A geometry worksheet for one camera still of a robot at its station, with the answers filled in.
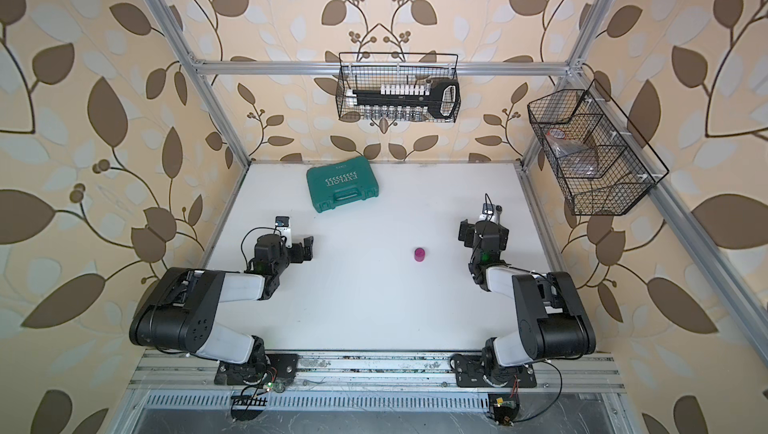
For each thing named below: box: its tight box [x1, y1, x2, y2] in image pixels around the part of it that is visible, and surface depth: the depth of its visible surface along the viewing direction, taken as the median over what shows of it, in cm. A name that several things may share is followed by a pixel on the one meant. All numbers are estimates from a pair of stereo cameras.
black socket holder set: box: [346, 79, 461, 119], surface depth 86 cm
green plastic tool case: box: [306, 156, 379, 213], surface depth 110 cm
